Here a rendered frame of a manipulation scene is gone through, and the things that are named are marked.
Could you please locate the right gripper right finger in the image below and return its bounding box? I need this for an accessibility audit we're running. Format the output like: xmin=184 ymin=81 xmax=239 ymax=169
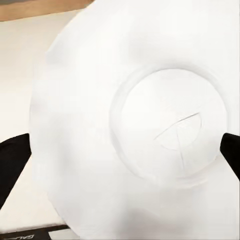
xmin=219 ymin=132 xmax=240 ymax=180

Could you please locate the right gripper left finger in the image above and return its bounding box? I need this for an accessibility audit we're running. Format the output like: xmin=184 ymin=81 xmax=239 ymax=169
xmin=0 ymin=133 xmax=32 ymax=209

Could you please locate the saucer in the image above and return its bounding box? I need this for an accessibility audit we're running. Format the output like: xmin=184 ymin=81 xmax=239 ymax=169
xmin=29 ymin=0 xmax=240 ymax=240

